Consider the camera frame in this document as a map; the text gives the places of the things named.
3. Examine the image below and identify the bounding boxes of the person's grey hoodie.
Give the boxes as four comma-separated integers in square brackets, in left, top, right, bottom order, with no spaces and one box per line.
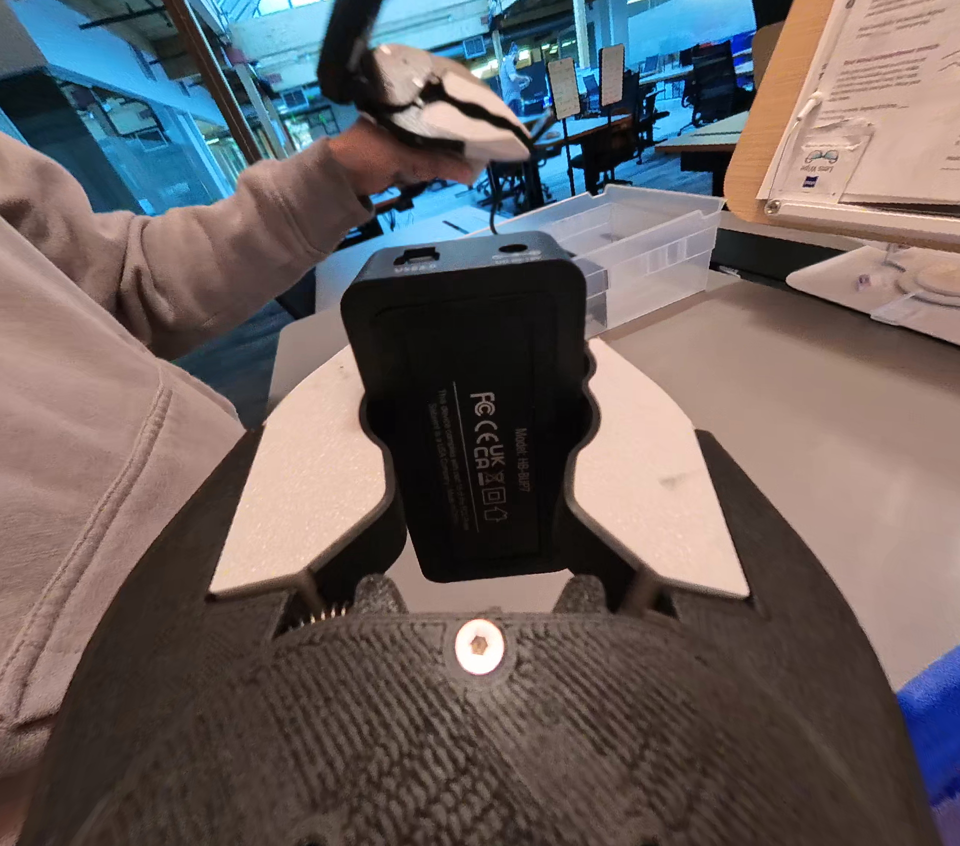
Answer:
[0,132,252,781]

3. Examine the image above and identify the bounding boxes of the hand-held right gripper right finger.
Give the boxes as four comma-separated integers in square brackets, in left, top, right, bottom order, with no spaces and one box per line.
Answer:
[551,334,752,602]

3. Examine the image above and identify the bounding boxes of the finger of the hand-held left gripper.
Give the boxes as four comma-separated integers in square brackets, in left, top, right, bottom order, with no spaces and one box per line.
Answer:
[429,70,526,135]
[393,101,535,165]

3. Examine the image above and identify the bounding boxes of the black usb hub box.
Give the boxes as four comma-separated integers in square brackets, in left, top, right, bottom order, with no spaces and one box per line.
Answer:
[339,231,591,585]

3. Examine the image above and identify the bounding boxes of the wooden clipboard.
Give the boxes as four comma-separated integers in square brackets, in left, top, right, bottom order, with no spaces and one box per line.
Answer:
[723,0,960,256]

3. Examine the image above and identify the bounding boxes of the wooden office desk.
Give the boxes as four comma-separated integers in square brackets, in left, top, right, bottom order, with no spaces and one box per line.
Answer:
[673,109,753,168]

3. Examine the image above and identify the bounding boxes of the brown board on stand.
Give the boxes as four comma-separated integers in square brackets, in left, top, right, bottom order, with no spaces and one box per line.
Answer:
[597,42,628,110]
[546,56,581,121]

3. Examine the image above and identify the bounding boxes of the white printed papers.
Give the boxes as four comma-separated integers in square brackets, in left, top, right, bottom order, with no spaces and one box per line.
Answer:
[756,0,960,208]

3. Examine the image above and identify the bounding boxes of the person's left hand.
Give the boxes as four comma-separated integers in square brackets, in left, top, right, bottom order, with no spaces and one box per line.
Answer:
[328,120,489,204]

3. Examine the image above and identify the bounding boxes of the person's left forearm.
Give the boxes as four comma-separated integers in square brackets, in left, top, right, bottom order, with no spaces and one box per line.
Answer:
[112,137,378,366]

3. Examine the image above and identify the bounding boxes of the black usb cable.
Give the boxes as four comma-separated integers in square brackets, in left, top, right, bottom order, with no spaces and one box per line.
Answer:
[478,111,564,238]

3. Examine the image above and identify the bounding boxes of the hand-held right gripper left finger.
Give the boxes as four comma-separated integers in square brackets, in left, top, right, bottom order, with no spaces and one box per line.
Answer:
[208,342,412,600]

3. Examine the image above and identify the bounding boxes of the blue plastic bin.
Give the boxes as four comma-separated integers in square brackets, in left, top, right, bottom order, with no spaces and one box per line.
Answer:
[896,643,960,846]

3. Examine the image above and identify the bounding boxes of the white stand base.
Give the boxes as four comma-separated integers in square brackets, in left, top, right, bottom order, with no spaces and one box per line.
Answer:
[785,243,960,346]

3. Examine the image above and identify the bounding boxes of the clear plastic drawer tray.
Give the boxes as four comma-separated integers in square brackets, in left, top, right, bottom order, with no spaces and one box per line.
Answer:
[463,183,726,331]

